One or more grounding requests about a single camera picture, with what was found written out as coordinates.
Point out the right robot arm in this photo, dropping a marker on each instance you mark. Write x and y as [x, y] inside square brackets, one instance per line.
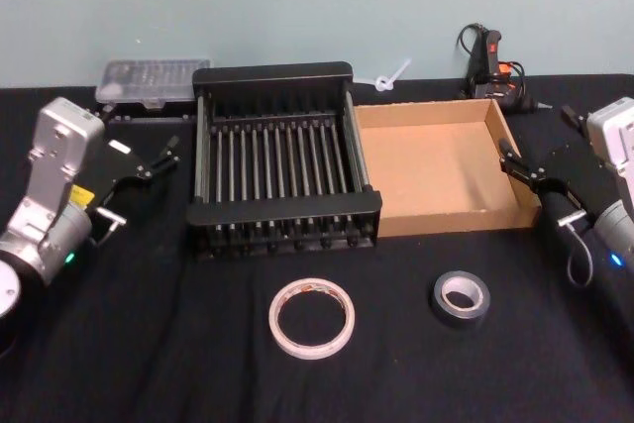
[614, 136]

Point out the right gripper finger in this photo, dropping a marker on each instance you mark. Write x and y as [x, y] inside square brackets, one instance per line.
[572, 117]
[520, 168]

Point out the black table cloth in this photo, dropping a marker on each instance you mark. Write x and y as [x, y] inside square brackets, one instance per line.
[198, 344]

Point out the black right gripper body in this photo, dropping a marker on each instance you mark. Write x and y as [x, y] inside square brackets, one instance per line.
[569, 180]

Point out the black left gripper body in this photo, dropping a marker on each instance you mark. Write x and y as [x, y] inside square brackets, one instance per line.
[111, 165]

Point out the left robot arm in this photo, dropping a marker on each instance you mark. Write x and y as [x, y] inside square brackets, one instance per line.
[54, 155]

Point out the roll of silver tape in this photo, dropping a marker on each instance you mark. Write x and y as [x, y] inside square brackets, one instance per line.
[458, 316]

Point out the black rack with steel bars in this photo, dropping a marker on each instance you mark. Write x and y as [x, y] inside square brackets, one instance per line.
[277, 78]

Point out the roll of white tape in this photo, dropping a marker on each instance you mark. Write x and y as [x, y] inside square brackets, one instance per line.
[277, 329]

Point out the clear plastic case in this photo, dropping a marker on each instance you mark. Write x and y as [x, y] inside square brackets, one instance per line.
[148, 78]

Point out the shallow brown cardboard tray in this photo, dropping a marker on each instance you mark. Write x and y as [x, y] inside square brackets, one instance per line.
[426, 170]

